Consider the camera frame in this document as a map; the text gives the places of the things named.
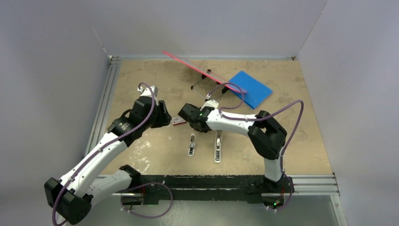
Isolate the long white stapler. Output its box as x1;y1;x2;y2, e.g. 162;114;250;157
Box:
214;130;222;163

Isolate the black base bar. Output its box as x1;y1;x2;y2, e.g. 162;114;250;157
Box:
111;174;295;207

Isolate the blue folder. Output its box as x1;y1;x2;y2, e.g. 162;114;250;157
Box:
229;71;272;109

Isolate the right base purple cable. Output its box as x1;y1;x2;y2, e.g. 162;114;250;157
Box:
266;176;295;213

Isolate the black wire stand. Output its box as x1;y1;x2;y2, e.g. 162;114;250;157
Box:
190;69;229;100

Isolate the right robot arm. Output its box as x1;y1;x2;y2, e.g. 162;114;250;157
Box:
178;100;287;192

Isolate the red white staple box sleeve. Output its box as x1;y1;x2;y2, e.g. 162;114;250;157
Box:
172;116;187;126

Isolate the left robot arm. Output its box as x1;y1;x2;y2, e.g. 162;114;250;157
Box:
44;95;172;226

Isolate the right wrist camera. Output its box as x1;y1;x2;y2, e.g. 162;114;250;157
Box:
200;94;219;110

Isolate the small white stapler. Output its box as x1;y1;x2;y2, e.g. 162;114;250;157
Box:
188;133;195;157

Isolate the pink board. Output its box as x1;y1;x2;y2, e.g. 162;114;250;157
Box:
162;51;247;95

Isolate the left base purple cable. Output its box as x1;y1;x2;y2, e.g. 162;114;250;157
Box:
120;181;173;219

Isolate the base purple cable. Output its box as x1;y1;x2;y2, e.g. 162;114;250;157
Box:
120;181;173;219
266;176;295;213

